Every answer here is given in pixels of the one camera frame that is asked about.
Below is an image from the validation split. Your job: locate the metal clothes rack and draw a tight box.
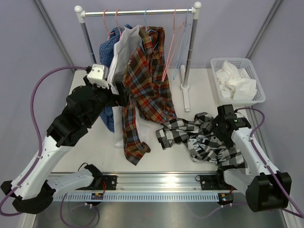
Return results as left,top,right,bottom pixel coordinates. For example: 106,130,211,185
74,2,201,112

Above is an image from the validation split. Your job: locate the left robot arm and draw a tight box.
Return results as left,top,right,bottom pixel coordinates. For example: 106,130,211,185
0,76,130,215

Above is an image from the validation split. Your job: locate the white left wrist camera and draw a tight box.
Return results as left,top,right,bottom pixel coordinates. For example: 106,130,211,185
87,64,110,89

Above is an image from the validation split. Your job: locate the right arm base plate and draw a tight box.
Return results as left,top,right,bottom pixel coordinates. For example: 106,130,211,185
195,174,231,190

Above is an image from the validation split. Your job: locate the blue plastic hanger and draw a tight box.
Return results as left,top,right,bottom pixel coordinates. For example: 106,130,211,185
173,9,191,80

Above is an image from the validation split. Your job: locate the white hanging shirt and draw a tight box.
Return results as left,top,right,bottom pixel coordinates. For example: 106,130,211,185
107,25,141,149

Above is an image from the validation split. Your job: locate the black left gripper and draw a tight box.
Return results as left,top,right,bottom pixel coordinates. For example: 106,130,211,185
84,76,130,126

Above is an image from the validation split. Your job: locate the blue checked shirt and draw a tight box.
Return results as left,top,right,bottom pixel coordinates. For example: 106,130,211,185
99,27,124,133

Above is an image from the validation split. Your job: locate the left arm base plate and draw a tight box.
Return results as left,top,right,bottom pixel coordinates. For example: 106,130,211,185
83,175,117,190

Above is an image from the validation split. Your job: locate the black white checked shirt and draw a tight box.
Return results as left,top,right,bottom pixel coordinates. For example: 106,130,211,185
156,112,250,175

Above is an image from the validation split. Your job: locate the white linen shirt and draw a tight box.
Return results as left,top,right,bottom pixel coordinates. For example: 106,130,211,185
216,61,257,101

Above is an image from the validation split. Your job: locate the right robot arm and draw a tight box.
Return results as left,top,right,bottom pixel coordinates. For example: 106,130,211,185
212,104,292,212

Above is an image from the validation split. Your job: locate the white plastic basket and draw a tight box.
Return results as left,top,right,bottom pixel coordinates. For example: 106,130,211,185
210,57,266,106

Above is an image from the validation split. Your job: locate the aluminium mounting rail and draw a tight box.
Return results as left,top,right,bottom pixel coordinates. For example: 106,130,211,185
45,171,250,193

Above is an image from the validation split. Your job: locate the purple floor cable left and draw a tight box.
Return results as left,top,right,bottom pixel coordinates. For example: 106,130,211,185
59,193,101,226

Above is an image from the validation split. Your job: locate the white slotted cable duct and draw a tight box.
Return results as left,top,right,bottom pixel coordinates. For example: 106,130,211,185
54,192,219,202

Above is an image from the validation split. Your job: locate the blue hanger on rack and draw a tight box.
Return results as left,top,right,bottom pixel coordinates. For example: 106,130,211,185
143,8,162,52

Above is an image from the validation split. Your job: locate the pink hanger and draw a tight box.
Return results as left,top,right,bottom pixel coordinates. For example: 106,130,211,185
115,8,124,43
103,9,116,41
162,8,184,82

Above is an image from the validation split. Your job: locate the red brown plaid shirt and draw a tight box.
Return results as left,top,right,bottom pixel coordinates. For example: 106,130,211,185
122,27,177,165

